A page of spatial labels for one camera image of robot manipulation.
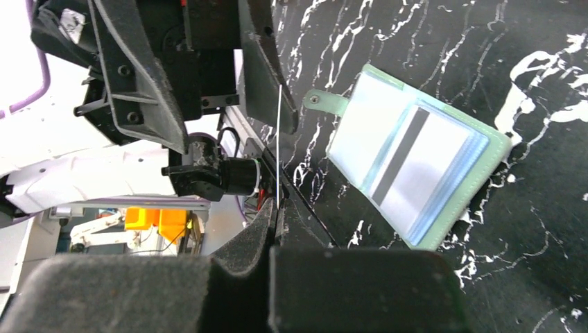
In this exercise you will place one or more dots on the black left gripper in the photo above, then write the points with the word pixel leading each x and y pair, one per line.
pixel 155 65

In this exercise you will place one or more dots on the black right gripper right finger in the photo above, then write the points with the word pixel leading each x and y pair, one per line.
pixel 361 290

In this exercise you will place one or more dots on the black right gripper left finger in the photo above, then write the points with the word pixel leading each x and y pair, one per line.
pixel 226 291

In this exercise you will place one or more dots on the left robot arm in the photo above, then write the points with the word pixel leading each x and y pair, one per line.
pixel 53 158

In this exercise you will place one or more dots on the white magnetic stripe card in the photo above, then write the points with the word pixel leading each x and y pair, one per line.
pixel 419 155

